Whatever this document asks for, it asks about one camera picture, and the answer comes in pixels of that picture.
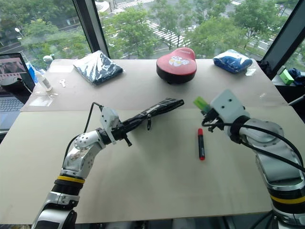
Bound pale teal rounded object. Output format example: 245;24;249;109
43;54;56;70

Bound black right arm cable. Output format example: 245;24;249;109
201;120;305;173

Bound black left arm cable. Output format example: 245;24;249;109
63;102;104;165

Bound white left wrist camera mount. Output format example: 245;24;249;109
99;107;120;146

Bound black window frame post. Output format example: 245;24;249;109
261;0;305;80
72;0;111;59

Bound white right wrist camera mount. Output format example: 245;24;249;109
210;89;251;138

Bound green box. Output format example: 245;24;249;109
279;69;294;85

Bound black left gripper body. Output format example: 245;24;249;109
110;123;129;142

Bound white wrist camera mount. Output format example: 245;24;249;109
99;107;120;146
210;89;251;138

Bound white plastic bottle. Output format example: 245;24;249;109
35;71;53;93

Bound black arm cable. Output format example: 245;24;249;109
63;102;104;165
201;120;305;173

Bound open laptop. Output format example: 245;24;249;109
0;52;36;131

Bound dark blue crumpled cloth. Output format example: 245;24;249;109
289;68;305;86

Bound red and black cartoon pouch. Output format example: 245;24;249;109
156;47;198;84

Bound blue and white bagged cloth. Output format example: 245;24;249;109
213;49;253;75

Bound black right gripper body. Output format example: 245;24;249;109
202;107;226;132

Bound green highlighter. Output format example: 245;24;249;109
193;96;211;112

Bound black grid pouch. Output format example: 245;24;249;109
119;97;185;140

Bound grey metal rod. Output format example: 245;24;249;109
287;94;305;106

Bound navy folded cloth in bag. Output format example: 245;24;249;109
72;51;124;85

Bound clear plastic sheet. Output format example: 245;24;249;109
30;92;58;107

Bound red marker with black barrel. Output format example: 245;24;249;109
197;128;205;161

